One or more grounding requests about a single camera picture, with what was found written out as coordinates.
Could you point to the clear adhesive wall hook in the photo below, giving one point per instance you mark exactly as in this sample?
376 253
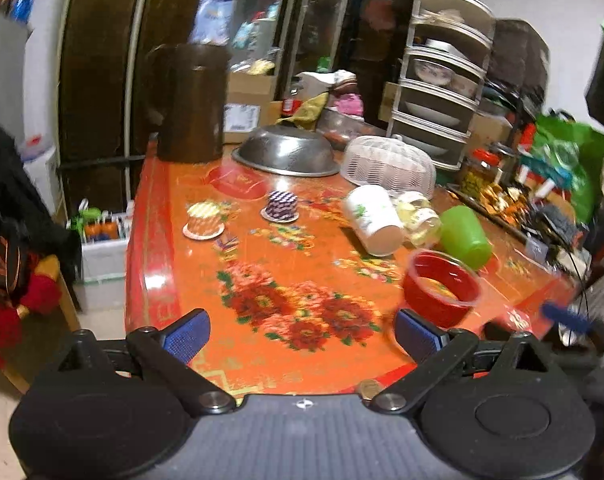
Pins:
536 250

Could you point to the white tiered dish rack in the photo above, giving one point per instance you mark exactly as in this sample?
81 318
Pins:
439 87

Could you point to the steel colander bowl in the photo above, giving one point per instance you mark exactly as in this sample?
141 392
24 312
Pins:
287 151

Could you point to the silver refrigerator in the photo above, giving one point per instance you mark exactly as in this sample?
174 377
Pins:
13 40

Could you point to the red label soda bottle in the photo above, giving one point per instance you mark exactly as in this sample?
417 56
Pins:
292 101

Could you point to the purple polka dot cupcake liner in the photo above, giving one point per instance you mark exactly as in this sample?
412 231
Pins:
281 207

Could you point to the black jacket on chair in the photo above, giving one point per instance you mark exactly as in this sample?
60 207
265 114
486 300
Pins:
35 252

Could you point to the brown polka dot cupcake liner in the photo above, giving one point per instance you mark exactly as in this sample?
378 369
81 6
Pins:
203 221

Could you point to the green plastic cup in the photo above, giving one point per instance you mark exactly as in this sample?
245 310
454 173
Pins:
463 237

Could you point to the blue patterned white bowl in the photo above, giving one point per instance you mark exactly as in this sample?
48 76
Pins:
433 73

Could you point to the dark brown plastic pitcher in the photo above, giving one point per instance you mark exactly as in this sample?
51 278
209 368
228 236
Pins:
186 96

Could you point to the glass jar with red lid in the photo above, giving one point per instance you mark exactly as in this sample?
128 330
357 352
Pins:
478 171

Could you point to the cardboard box with label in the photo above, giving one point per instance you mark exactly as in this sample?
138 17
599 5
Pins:
250 104

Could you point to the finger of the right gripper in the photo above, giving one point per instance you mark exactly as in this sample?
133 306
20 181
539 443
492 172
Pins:
573 321

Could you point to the clear cup with ribbon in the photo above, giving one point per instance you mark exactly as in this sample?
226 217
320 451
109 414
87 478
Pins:
421 223

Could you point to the white mesh food cover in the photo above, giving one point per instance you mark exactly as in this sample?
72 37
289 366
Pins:
396 166

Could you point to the white box on floor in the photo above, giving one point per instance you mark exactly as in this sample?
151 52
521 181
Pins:
40 161

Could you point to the blue white snack bag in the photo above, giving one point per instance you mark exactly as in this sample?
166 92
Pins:
212 22

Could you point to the white paper cup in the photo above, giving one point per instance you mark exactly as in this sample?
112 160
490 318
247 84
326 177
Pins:
372 216

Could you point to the steel pot with pink cloth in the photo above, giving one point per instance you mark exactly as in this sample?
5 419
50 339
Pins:
342 118

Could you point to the yellow green cloth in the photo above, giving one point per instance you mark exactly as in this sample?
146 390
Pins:
308 114

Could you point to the white crate with bottles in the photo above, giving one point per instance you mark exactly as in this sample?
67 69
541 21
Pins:
104 237

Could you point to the clear cup with red bands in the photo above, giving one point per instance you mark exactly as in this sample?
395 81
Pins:
439 288

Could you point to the metal tray of dried peels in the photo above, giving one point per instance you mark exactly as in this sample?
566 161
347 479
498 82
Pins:
551 221

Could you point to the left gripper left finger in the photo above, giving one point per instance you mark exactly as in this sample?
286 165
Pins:
165 355

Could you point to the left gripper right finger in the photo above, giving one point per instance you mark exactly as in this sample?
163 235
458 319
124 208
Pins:
438 354

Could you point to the green shopping bag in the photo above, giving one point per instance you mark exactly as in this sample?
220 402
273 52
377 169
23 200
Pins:
577 148

